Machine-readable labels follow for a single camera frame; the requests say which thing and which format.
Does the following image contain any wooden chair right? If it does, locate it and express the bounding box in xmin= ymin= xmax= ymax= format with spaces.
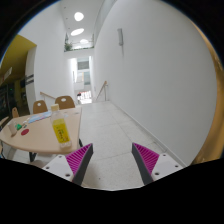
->
xmin=55 ymin=96 xmax=75 ymax=109

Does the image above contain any red round coaster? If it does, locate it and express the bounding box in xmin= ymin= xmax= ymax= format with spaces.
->
xmin=21 ymin=129 xmax=29 ymax=136

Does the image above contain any yellow drink plastic bottle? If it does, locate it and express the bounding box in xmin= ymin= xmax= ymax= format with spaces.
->
xmin=50 ymin=104 xmax=72 ymax=148

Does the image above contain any green balcony plant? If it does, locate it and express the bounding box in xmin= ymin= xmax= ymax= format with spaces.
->
xmin=64 ymin=42 xmax=73 ymax=51

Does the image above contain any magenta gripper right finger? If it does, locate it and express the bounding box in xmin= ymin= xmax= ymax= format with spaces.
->
xmin=132 ymin=143 xmax=182 ymax=185

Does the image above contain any wooden chair middle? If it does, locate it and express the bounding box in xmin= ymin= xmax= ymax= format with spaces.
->
xmin=33 ymin=100 xmax=48 ymax=114

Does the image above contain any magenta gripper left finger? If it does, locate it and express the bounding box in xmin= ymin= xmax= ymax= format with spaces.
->
xmin=43 ymin=144 xmax=93 ymax=186

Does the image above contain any blue printed paper sheet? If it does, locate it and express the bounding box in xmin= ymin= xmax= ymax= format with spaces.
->
xmin=28 ymin=111 xmax=51 ymax=124

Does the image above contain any white wall-mounted box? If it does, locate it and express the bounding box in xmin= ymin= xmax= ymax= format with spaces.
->
xmin=117 ymin=28 xmax=124 ymax=46

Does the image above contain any wooden chair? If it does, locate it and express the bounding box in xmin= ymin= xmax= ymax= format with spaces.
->
xmin=12 ymin=107 xmax=19 ymax=118
xmin=55 ymin=96 xmax=75 ymax=109
xmin=33 ymin=100 xmax=48 ymax=114

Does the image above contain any wooden chair left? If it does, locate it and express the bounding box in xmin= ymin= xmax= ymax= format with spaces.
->
xmin=12 ymin=107 xmax=19 ymax=118

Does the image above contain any wooden stair handrail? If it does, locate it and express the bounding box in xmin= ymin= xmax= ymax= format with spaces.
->
xmin=96 ymin=81 xmax=108 ymax=101

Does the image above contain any green small object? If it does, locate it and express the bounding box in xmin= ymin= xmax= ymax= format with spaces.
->
xmin=16 ymin=124 xmax=22 ymax=130

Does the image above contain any light wooden round table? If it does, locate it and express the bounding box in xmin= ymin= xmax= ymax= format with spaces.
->
xmin=0 ymin=107 xmax=82 ymax=162

